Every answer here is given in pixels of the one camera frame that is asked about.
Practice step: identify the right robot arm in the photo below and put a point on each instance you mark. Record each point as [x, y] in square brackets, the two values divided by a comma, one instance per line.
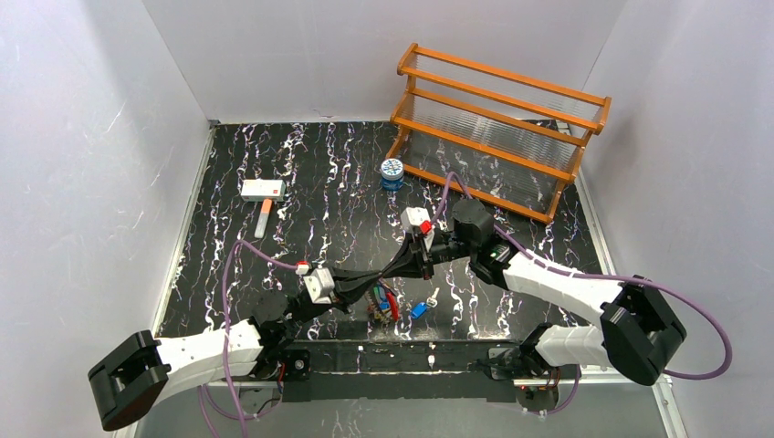
[629, 325]

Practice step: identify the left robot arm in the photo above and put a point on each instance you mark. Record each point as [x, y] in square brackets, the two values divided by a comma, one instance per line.
[144, 370]

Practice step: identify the metal key organizer red handle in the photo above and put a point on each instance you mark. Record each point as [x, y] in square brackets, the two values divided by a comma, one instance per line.
[382, 304]

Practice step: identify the aluminium rail frame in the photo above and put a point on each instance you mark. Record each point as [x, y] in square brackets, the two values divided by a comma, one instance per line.
[420, 389]

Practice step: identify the white orange marker pen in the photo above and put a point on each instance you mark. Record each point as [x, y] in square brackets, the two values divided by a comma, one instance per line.
[262, 219]

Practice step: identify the blue key tag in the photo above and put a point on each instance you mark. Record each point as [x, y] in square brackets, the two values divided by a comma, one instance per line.
[419, 310]

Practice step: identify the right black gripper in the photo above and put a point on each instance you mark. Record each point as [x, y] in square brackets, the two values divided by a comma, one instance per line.
[423, 254]

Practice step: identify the white box with red logo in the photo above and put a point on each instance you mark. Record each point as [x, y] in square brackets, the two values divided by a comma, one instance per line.
[255, 190]

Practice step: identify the silver key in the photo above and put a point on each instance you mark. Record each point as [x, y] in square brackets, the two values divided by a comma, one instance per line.
[431, 301]

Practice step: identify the blue jar with patterned lid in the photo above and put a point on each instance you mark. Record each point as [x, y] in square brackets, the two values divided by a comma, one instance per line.
[392, 172]

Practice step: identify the orange wooden shelf rack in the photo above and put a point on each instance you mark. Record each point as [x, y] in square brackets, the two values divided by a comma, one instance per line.
[519, 141]

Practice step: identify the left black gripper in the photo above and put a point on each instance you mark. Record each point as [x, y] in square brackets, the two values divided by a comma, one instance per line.
[338, 286]

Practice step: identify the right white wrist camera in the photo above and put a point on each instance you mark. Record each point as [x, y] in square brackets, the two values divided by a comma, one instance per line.
[416, 221]

